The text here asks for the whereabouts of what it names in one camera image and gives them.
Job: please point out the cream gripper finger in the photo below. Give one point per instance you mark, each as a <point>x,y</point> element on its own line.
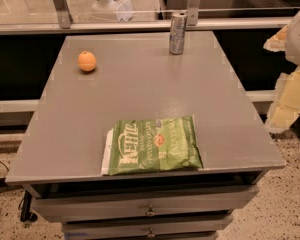
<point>277,42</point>
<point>285,109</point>

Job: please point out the silver blue redbull can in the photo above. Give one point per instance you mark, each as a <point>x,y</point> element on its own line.
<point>177,32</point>

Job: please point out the green jalapeno chip bag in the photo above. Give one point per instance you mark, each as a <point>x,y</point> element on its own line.
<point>140,146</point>

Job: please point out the top drawer knob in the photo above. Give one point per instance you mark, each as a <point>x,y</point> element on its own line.
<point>150,212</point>

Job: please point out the drawer knob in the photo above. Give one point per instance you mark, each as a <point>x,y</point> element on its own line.
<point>151,234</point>
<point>150,212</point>

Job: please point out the orange fruit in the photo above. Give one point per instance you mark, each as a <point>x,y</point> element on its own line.
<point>87,61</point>

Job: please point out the grey drawer cabinet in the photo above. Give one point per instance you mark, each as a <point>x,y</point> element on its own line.
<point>136,77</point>

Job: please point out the black caster wheel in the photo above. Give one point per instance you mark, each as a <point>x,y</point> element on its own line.
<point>24,207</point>

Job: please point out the right metal rail bracket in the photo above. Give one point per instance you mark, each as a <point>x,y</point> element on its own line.
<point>193,12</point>

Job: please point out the metal rail bracket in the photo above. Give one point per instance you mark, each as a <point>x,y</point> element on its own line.
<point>63,14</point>
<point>193,12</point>

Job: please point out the white pedestal base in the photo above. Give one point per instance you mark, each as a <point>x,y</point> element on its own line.
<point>112,10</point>

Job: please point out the left metal rail bracket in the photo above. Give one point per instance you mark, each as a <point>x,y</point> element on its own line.
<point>63,14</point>

